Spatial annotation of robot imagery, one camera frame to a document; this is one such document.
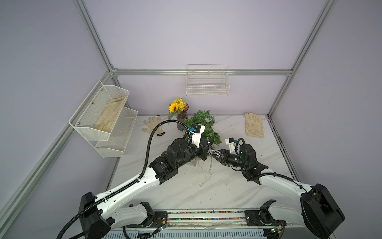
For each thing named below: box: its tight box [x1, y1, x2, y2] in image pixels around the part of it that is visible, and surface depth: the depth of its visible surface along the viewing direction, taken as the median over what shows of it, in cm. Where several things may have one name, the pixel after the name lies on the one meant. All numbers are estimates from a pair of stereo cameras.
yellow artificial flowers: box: [168, 96, 189, 120], surface depth 95 cm
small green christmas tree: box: [183, 110, 222, 150], surface depth 75 cm
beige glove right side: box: [244, 112, 265, 138], surface depth 117 cm
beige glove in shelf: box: [93, 96, 128, 133], surface depth 81 cm
